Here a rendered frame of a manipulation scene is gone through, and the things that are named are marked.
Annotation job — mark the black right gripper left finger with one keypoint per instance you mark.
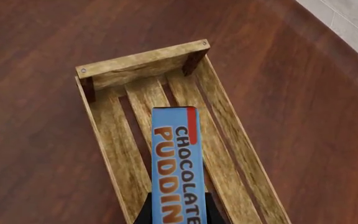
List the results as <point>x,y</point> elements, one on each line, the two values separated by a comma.
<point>145,213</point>

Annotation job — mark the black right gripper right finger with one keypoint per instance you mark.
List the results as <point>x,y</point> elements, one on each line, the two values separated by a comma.
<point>213,213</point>

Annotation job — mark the blue chocolate pudding box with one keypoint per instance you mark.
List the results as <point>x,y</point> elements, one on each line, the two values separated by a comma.
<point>177,168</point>

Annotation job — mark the wooden slat tray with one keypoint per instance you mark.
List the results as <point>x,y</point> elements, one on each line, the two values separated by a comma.
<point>117,140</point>

